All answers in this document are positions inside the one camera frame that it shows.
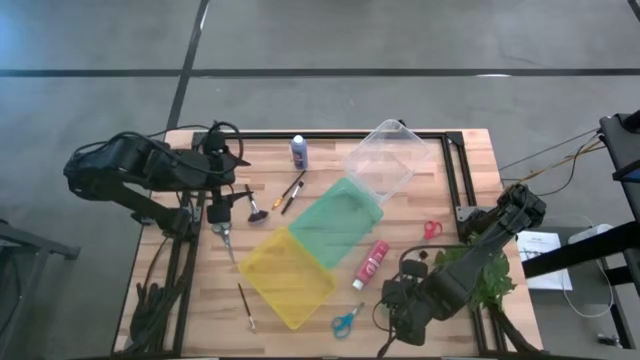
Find black fan paintbrush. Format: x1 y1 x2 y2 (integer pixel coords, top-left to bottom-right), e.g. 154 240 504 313
243 183 270 225

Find blue paint bottle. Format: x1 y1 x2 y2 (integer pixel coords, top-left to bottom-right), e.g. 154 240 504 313
290 133 309 171

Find pink paint bottle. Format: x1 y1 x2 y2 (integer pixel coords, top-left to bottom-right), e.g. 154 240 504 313
351 239 391 292

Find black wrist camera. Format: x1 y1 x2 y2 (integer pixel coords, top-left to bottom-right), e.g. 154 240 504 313
401 258 430 280
206 198 233 225

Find long yellow cable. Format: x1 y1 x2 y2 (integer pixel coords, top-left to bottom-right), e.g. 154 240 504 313
517 142 604 197

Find black aluminium table frame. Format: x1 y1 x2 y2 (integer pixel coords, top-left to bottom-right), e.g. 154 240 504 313
169 130 506 357

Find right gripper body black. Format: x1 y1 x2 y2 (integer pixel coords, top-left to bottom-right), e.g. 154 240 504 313
382 277 444 331

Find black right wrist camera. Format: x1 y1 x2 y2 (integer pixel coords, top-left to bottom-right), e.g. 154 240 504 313
401 258 430 280

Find long black cable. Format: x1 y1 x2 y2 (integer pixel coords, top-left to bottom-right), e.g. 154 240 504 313
498 127 601 174

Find black cable bundle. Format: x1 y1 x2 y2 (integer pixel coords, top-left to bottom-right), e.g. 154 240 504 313
127 234 189 354

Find white box device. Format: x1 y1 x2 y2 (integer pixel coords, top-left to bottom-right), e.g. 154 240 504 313
568 223 615 246

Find yellow plastic tray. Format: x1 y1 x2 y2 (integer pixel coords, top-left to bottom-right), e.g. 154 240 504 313
237 226 338 332

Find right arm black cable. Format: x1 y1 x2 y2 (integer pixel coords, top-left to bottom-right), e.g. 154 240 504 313
377 242 474 359

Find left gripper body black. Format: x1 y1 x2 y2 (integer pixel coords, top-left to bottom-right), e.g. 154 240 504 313
201 148 239 195

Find clear plastic container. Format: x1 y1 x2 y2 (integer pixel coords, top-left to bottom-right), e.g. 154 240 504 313
343 118 433 207

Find green potted plant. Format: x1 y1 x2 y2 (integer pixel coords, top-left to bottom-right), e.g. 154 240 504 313
433 232 518 312

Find green plastic tray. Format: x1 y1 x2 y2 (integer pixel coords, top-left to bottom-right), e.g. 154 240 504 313
288 176 386 271

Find black equipment stand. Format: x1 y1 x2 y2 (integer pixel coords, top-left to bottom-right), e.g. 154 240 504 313
522 108 640 351

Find blue handled scissors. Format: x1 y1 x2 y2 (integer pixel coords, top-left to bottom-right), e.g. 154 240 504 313
330 301 366 341

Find white paper sheet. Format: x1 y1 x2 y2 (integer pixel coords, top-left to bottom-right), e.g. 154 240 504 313
516 229 574 292

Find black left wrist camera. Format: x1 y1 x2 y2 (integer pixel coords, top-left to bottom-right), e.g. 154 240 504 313
206 198 233 225

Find gold ferrule paintbrush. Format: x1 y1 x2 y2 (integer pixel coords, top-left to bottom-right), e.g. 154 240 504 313
271 169 307 211

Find thin white cable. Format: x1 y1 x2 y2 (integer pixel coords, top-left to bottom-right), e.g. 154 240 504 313
559 244 619 320

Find thin brown paintbrush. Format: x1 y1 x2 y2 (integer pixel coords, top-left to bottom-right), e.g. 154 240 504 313
237 282 257 334

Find grey right mount plate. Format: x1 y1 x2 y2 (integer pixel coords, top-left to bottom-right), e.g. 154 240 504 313
455 204 484 224

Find red handled scissors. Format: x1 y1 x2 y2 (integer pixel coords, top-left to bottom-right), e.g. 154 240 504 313
422 219 444 242

